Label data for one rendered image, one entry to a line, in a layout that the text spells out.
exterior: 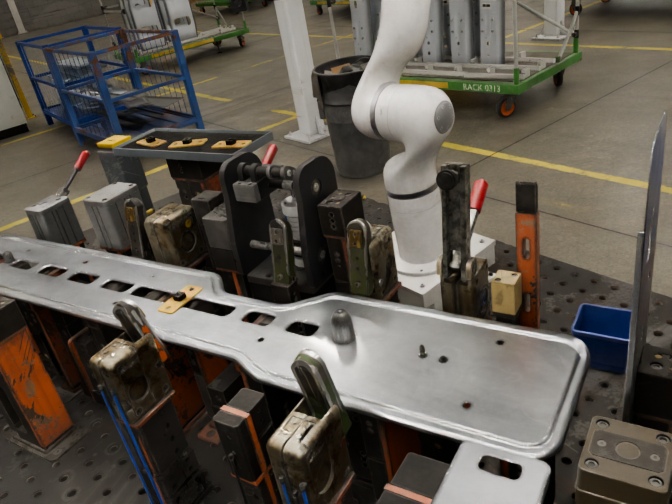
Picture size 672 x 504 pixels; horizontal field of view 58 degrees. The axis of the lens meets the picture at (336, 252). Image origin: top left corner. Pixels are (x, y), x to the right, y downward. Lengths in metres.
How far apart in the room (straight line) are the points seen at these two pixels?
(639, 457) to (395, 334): 0.38
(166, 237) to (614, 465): 0.91
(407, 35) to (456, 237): 0.52
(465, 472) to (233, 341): 0.42
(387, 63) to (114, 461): 0.96
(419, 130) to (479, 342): 0.52
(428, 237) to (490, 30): 3.99
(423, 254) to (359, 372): 0.64
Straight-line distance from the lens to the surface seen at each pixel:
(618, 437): 0.67
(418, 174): 1.33
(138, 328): 0.96
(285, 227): 1.06
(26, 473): 1.40
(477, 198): 0.97
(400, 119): 1.26
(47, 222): 1.60
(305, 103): 5.06
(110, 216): 1.37
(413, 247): 1.43
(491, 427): 0.76
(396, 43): 1.30
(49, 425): 1.39
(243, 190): 1.11
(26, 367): 1.32
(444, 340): 0.88
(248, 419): 0.84
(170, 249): 1.27
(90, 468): 1.33
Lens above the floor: 1.54
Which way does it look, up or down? 28 degrees down
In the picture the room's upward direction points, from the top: 11 degrees counter-clockwise
